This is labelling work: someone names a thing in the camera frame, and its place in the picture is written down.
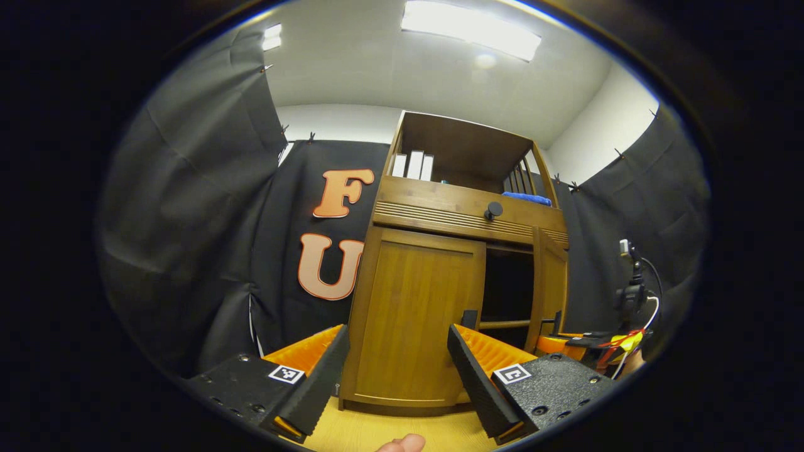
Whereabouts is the blue folded cloth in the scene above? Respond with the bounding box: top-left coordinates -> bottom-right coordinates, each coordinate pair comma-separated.
502,191 -> 553,207

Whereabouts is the wooden shoe cabinet door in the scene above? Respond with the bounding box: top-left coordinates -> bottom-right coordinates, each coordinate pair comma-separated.
526,227 -> 570,355
342,226 -> 487,409

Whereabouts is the black backdrop cloth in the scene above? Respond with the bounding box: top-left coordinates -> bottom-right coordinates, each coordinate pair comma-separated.
94,28 -> 714,379

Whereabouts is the wooden double-door shoe cabinet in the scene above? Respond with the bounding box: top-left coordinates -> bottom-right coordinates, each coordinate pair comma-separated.
339,111 -> 571,416

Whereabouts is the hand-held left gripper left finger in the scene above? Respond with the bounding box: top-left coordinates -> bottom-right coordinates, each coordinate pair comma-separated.
182,323 -> 351,443

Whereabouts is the large ceiling light panel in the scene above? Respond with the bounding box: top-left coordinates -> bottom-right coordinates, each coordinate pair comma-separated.
401,0 -> 542,62

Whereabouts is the white cable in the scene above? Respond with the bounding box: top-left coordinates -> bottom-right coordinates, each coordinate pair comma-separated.
612,295 -> 661,379

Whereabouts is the wooden drawer with black knob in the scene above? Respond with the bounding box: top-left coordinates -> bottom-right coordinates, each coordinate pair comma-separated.
372,176 -> 570,249

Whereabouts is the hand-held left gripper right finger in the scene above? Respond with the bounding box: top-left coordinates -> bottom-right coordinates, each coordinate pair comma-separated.
447,323 -> 619,446

